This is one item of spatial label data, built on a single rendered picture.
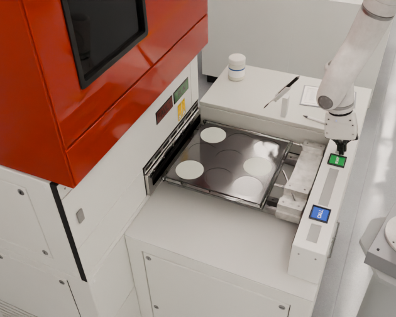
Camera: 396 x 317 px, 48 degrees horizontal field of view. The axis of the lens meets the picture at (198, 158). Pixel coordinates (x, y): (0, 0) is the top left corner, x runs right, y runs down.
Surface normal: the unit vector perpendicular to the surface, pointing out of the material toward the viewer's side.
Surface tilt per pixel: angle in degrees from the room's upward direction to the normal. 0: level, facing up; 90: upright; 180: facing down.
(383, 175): 0
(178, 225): 0
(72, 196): 90
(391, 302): 90
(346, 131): 88
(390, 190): 0
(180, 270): 90
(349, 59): 46
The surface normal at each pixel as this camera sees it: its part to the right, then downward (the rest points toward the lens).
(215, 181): -0.03, -0.76
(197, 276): -0.41, 0.60
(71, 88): 0.91, 0.25
